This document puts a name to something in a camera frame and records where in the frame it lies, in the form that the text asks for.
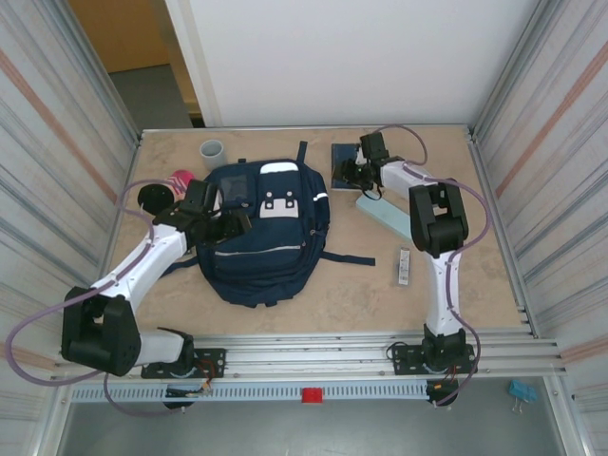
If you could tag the dark blue book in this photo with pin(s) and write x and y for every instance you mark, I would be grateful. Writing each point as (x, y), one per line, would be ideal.
(338, 154)

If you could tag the light blue pencil case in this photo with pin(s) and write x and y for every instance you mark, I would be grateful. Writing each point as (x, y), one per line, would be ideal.
(380, 211)

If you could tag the doll with pink striped hat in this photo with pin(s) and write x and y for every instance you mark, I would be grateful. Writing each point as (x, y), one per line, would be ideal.
(154, 197)

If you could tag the navy blue backpack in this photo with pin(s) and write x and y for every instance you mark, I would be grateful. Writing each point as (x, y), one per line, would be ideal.
(266, 266)

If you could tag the clear plastic supply pack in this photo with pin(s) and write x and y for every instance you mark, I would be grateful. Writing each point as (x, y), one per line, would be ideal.
(403, 266)

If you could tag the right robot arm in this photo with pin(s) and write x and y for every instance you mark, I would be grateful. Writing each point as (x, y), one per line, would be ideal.
(439, 223)

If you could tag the grey cup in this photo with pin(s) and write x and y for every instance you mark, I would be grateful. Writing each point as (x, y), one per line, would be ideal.
(213, 154)

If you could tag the red block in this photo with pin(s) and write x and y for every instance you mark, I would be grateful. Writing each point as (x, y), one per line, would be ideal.
(312, 395)

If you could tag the brown wooden door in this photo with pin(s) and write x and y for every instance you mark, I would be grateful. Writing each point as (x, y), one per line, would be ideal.
(119, 33)

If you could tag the blue binder clip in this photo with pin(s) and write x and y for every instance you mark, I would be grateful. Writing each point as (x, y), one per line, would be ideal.
(522, 390)

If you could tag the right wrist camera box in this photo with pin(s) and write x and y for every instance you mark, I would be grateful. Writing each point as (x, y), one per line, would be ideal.
(358, 153)

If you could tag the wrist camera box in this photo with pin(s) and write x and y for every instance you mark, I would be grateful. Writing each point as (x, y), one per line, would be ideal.
(218, 198)
(358, 153)

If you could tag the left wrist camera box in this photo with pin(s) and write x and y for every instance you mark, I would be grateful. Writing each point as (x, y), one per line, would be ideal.
(218, 198)

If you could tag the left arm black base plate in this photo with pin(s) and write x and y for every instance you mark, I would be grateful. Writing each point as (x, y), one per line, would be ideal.
(216, 356)

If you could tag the aluminium mounting rail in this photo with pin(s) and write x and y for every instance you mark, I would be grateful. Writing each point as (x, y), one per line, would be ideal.
(309, 354)

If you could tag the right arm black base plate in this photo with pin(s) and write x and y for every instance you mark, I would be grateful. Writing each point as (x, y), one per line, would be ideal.
(401, 354)

